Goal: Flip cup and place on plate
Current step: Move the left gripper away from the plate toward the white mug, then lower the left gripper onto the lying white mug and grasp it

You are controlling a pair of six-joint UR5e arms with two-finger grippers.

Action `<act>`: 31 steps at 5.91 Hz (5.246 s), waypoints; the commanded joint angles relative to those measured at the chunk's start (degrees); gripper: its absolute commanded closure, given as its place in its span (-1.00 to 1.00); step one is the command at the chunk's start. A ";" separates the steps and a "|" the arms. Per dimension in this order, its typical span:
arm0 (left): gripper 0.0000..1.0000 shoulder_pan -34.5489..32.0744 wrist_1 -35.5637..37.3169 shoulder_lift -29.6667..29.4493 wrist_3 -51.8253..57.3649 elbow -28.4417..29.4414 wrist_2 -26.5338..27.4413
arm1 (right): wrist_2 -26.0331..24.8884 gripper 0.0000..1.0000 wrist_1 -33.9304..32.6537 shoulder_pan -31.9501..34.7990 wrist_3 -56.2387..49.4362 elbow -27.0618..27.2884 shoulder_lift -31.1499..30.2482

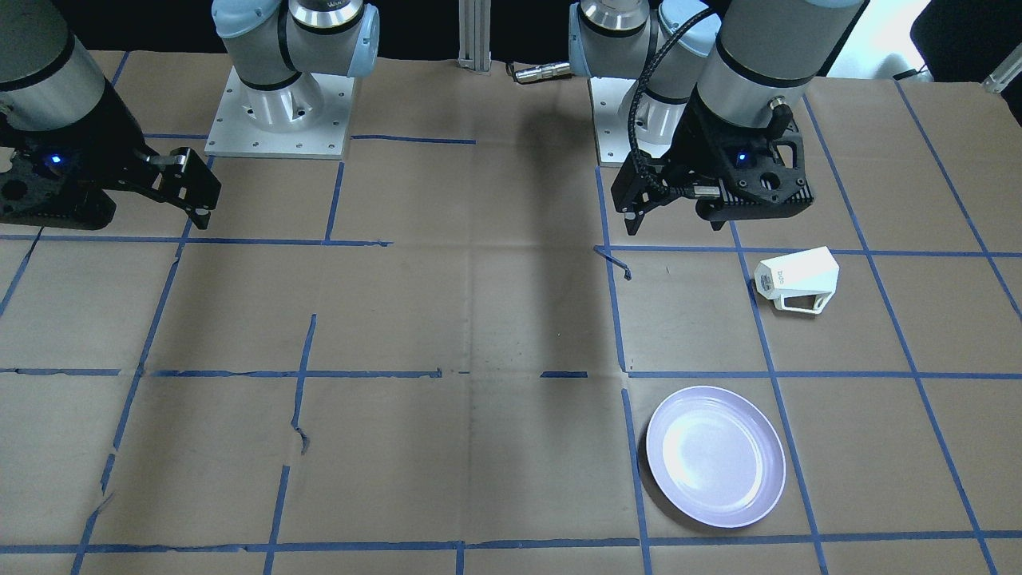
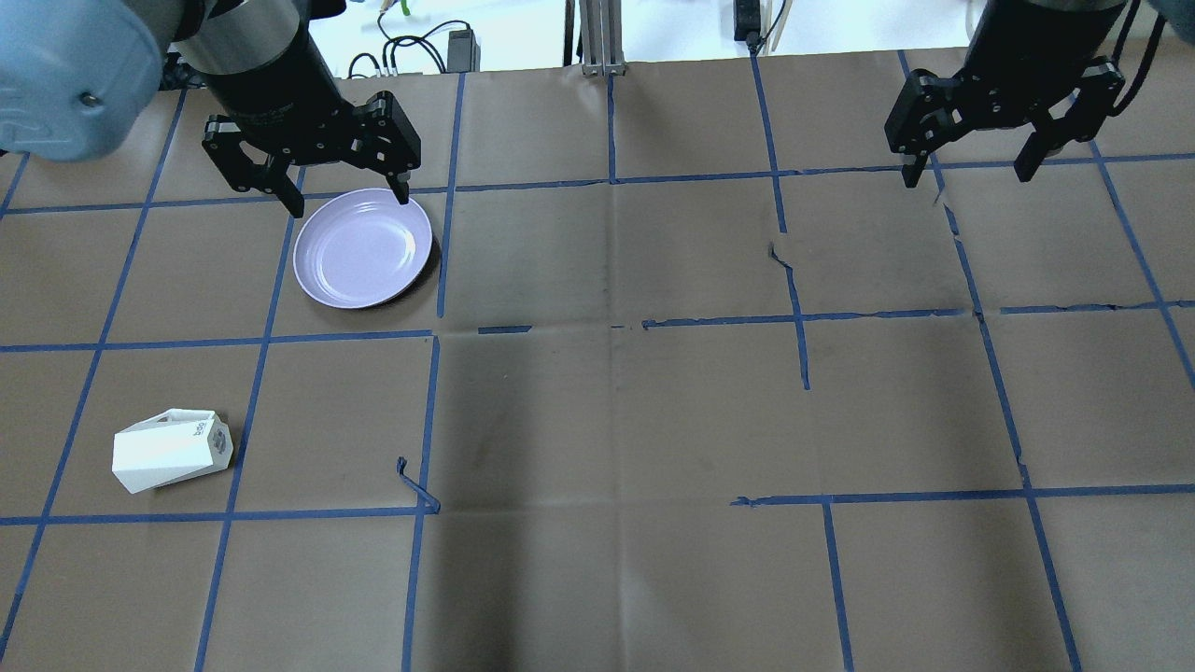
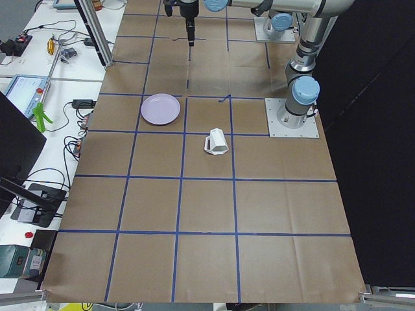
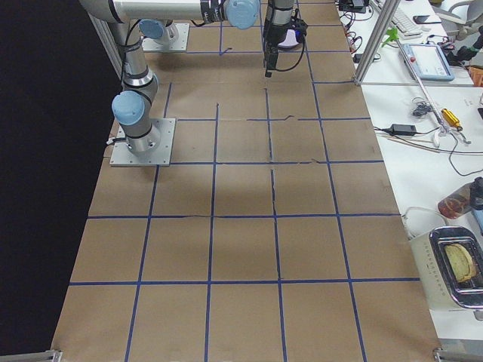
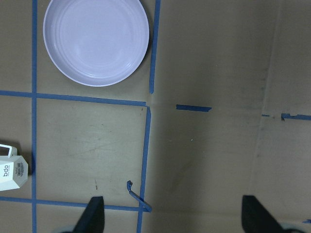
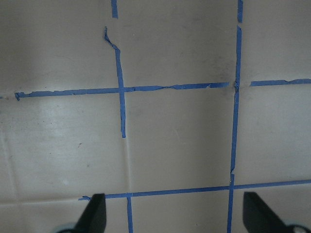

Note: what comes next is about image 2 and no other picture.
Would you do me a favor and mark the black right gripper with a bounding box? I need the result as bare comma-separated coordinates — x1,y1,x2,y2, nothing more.
884,57,1126,189

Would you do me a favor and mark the lavender plate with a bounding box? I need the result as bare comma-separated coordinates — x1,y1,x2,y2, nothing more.
292,188,436,310

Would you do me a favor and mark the aluminium frame post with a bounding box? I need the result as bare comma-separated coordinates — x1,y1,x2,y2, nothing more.
576,0,626,77

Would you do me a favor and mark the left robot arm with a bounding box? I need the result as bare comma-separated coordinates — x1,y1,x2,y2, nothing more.
1,1,421,216

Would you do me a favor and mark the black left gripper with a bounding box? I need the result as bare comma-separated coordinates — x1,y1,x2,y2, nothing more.
204,91,422,218

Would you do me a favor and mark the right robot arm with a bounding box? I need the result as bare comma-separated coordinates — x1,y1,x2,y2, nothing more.
884,1,1191,188

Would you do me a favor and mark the black plug adapter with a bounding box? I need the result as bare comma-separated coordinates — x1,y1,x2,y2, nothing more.
731,0,762,44

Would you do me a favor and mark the black cable bundle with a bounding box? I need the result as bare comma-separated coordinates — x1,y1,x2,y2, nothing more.
348,0,472,79

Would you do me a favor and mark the black power adapter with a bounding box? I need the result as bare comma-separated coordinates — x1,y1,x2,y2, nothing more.
445,28,482,74

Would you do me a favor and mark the white faceted cup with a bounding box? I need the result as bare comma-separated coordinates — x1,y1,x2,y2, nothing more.
111,408,235,494

